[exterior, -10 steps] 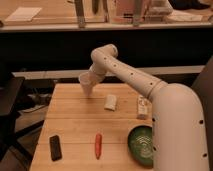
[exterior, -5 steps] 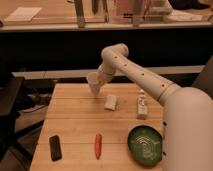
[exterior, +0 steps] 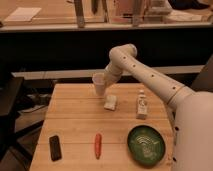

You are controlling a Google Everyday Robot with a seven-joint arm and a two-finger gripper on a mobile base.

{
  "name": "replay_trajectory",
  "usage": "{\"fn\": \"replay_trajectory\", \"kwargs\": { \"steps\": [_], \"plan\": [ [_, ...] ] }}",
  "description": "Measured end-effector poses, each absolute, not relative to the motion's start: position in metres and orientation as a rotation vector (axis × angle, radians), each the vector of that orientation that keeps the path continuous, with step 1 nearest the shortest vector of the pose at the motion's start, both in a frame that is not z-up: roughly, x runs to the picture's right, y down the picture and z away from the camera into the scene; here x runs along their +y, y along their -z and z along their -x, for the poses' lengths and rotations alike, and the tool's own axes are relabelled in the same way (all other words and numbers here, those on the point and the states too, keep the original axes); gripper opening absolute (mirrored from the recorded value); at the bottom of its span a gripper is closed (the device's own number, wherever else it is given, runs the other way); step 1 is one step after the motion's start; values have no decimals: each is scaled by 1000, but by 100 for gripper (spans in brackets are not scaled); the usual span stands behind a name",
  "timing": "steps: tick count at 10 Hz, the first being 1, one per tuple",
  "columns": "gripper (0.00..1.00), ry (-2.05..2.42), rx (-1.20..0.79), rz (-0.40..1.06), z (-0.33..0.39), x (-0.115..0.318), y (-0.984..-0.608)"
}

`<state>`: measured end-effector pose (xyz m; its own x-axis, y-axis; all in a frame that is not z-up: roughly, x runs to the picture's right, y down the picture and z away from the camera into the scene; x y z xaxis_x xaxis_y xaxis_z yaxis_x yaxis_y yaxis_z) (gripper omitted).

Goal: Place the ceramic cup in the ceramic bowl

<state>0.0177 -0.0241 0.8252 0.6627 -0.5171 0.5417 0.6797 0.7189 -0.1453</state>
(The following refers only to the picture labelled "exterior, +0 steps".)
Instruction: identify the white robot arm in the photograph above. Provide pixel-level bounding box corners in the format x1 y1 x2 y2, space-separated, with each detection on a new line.
105 44 213 171

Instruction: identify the green ceramic bowl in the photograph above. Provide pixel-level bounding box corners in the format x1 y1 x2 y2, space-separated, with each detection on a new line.
127 125 166 167

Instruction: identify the white sponge block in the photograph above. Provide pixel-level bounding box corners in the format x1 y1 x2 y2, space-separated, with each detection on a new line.
104 95 117 111

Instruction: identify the white bottle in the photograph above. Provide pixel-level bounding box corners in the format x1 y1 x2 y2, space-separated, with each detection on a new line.
136 90 148 119

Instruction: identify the black remote control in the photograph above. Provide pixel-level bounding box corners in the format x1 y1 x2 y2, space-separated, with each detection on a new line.
49 135 62 161

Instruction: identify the black chair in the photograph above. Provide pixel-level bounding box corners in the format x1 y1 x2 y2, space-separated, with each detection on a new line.
0 77 43 161

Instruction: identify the white paper sheet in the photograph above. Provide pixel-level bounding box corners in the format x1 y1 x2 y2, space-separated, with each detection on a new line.
5 7 41 22

